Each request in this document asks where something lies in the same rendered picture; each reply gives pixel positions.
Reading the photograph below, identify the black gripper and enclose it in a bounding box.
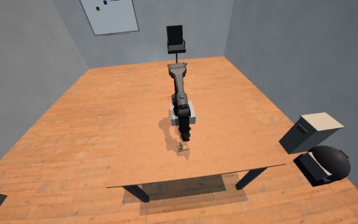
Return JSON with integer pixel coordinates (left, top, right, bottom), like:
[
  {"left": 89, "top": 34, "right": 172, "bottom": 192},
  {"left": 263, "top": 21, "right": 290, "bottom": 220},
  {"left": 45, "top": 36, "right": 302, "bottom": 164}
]
[{"left": 178, "top": 126, "right": 191, "bottom": 142}]

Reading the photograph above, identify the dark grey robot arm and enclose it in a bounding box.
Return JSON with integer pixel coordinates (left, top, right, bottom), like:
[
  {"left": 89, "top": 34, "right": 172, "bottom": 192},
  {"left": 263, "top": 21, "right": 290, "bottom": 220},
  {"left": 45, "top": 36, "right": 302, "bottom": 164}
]
[{"left": 168, "top": 62, "right": 191, "bottom": 128}]

